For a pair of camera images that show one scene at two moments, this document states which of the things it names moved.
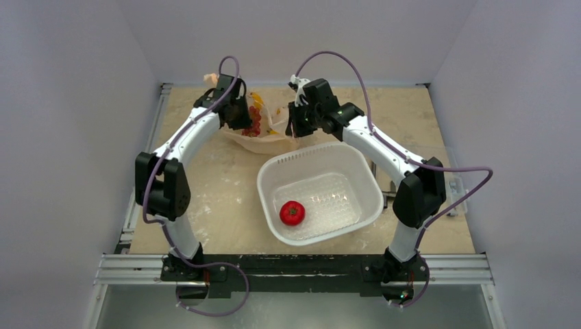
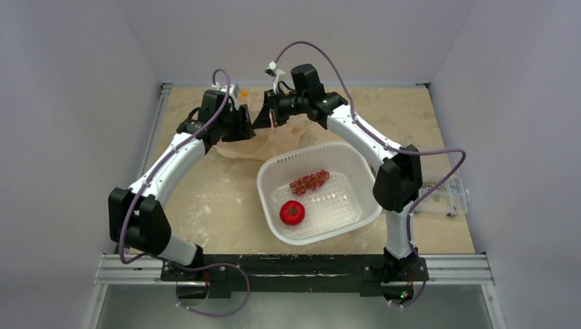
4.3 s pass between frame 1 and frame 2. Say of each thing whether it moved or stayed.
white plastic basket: stayed
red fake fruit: stayed
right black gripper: moved
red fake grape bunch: moved
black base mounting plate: stayed
